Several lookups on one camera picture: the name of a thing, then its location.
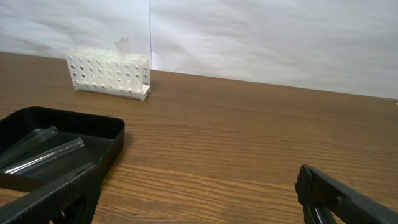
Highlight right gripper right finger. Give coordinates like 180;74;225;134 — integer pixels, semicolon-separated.
294;164;398;224

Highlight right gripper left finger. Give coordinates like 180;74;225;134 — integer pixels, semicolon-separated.
0;162;103;224

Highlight black tray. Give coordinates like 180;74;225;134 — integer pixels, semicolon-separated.
0;106;126;192

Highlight white test tube rack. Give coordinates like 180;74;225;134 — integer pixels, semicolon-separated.
65;46;152;102

